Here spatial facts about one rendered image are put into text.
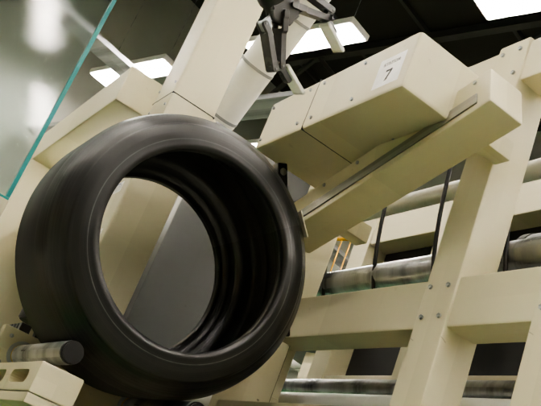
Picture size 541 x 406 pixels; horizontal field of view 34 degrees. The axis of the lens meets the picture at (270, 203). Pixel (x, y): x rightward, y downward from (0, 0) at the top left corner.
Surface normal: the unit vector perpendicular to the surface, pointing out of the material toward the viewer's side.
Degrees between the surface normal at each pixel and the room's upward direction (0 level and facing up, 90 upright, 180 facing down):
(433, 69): 90
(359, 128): 180
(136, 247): 90
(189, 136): 81
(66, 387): 90
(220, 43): 90
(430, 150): 162
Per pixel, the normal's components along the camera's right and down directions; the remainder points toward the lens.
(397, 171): -0.17, 0.76
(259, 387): 0.51, -0.16
